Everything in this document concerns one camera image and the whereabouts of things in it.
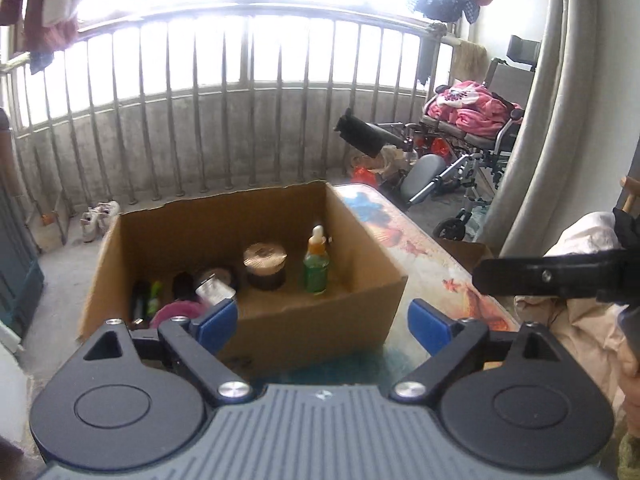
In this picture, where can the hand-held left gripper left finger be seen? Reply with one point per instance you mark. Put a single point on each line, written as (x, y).
(217, 322)

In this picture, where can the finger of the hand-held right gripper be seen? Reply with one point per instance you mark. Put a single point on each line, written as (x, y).
(550, 275)

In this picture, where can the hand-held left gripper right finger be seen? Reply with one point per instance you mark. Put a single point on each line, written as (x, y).
(430, 327)

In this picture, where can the pink plastic bowl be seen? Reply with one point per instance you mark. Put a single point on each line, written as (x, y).
(172, 310)

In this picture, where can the black jar with gold lid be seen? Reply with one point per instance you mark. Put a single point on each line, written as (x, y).
(265, 270)

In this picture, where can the black tube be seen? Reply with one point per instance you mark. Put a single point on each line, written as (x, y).
(140, 302)

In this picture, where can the brown cardboard box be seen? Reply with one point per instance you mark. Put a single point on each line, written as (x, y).
(320, 325)

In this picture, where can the green dropper bottle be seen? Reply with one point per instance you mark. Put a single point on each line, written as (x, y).
(316, 275)

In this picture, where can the person's right hand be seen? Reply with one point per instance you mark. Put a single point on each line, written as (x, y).
(631, 372)

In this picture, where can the pale green plastic bag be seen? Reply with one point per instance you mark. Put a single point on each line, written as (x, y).
(477, 217)

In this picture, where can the grey curtain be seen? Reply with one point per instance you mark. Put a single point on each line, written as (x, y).
(550, 135)

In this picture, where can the wheelchair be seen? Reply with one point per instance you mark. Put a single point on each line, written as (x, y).
(470, 160)

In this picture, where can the orange red plastic bag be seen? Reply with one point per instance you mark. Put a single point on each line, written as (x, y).
(362, 176)

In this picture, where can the beige shopping bag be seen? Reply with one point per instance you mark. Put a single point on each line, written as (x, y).
(390, 160)

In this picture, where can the pink blanket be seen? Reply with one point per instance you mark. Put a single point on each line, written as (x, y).
(475, 110)

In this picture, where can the dark grey ribbed cabinet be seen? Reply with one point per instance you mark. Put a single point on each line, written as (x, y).
(17, 260)

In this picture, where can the beige hanging towel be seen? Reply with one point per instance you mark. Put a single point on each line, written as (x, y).
(470, 57)

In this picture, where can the metal balcony railing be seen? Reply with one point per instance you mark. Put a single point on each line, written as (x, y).
(245, 85)

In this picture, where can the blue hanging cloth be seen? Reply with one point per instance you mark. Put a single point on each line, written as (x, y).
(40, 61)

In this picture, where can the maroon and white hanging garment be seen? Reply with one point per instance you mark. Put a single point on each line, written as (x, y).
(45, 10)

